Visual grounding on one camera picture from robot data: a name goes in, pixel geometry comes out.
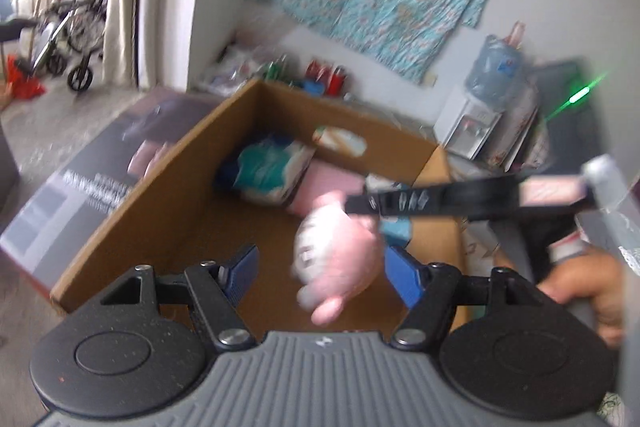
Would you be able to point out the red plastic bag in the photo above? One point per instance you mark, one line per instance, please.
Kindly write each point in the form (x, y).
(25, 79)

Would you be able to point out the green can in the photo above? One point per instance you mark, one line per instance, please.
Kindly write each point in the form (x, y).
(276, 68)

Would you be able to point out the dark padded seat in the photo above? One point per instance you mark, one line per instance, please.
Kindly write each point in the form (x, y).
(17, 29)

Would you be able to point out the large dark printed carton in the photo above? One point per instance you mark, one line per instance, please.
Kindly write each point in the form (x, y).
(75, 187)

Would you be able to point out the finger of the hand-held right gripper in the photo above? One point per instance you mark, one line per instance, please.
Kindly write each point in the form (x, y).
(450, 199)

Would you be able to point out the brown cardboard box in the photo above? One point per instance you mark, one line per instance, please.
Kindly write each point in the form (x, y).
(165, 217)

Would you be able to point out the white water dispenser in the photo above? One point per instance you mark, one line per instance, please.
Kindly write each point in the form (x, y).
(465, 127)

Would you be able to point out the clear plastic bag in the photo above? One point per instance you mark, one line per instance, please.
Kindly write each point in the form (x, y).
(230, 69)

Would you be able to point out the person's right hand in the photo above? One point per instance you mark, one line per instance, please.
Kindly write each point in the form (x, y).
(602, 282)

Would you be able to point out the wheelchair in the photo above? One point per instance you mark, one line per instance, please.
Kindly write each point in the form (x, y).
(75, 22)

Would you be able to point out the pink plush toy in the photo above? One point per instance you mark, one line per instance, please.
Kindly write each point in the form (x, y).
(345, 252)

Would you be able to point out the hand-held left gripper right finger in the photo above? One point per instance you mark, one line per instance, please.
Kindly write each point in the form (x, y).
(402, 277)

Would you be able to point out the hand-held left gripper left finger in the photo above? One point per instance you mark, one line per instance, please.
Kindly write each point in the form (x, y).
(242, 269)

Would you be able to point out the teal wet wipes pack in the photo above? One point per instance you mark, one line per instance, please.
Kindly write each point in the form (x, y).
(265, 167)

